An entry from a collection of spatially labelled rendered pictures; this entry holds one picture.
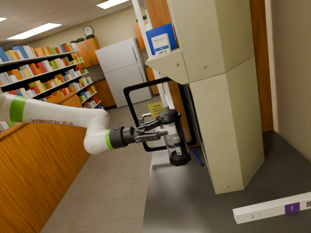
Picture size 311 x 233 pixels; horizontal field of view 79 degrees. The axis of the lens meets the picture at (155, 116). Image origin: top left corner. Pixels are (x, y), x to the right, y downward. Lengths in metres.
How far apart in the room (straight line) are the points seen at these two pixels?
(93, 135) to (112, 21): 5.66
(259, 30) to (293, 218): 0.75
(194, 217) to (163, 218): 0.12
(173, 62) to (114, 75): 5.22
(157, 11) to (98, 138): 0.62
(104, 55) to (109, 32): 0.91
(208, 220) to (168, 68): 0.54
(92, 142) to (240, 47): 0.67
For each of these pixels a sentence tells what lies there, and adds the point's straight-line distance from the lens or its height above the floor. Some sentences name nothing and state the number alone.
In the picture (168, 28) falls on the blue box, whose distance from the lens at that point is 0.77.
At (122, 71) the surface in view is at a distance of 5.69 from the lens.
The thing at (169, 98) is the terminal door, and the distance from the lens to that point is 0.95.
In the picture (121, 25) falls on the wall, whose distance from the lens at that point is 6.31.
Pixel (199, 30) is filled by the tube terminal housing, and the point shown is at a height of 1.55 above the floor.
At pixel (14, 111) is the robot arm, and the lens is 0.96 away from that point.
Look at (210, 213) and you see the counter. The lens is 0.80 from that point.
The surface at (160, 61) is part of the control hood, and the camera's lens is 0.59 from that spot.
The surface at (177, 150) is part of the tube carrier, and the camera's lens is 0.81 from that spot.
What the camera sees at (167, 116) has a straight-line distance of 0.75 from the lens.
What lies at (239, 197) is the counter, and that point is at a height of 0.94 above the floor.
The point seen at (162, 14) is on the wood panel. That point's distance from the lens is 0.96.
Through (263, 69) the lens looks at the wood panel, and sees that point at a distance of 1.07.
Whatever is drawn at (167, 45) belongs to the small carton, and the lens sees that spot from 0.66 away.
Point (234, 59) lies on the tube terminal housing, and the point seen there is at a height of 1.43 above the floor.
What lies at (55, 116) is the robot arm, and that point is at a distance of 0.94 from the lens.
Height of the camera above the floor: 1.56
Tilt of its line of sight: 21 degrees down
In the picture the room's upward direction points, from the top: 18 degrees counter-clockwise
